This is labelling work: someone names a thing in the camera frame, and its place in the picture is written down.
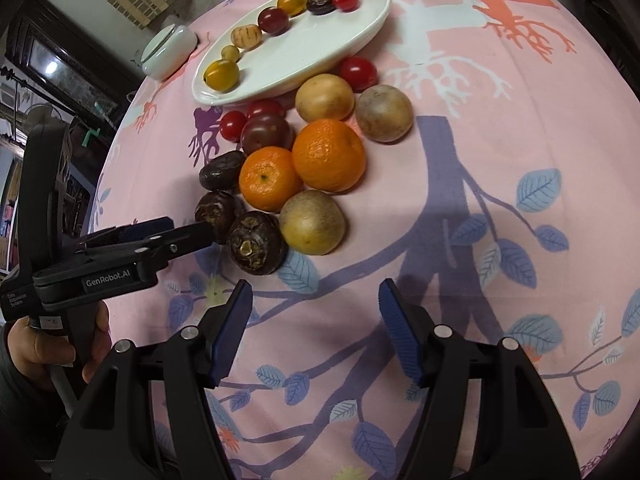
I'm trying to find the smooth tan passion fruit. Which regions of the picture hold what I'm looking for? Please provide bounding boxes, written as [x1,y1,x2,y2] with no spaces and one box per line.
[294,73,356,123]

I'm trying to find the small yellow tomato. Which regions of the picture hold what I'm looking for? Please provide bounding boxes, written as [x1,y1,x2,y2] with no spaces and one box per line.
[204,59,242,94]

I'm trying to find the white lidded ceramic jar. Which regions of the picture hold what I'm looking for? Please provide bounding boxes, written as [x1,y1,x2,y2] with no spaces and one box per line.
[141,25,197,81]

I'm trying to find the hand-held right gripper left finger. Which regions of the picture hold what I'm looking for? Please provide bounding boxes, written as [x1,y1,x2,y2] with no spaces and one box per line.
[54,280,253,480]

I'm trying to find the electric fan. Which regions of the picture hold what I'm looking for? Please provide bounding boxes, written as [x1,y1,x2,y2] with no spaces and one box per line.
[25,102,66,131]

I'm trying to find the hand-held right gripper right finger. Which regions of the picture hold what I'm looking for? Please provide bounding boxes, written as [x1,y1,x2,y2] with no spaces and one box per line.
[378,278,581,480]

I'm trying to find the small orange mandarin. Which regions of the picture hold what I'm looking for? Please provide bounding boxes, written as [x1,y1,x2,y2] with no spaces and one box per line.
[238,145,304,212]

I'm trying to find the striped pepino melon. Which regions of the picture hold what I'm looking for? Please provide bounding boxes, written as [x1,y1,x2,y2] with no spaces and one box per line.
[231,25,263,51]

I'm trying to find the mottled tan passion fruit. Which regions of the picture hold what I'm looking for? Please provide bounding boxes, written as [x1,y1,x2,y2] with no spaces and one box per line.
[355,84,415,143]
[278,189,347,256]

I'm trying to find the dark red plum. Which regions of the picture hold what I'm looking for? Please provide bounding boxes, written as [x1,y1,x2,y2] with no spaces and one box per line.
[240,114,294,155]
[257,6,290,36]

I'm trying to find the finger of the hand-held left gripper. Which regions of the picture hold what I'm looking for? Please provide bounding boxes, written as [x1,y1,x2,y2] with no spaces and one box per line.
[125,222,217,273]
[87,216,175,253]

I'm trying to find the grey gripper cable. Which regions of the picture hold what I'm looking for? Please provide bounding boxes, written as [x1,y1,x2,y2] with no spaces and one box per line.
[46,366,78,417]

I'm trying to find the dark wooden cabinet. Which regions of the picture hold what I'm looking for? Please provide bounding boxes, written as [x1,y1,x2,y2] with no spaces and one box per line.
[5,0,146,126]

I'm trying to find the person's left hand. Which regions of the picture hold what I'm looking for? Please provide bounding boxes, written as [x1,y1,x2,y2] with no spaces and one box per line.
[7,305,111,392]

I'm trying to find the large orange mandarin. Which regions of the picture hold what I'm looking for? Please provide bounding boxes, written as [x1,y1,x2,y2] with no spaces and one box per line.
[291,118,367,194]

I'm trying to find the white oval plate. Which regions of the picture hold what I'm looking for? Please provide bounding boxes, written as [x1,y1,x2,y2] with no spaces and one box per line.
[192,0,392,107]

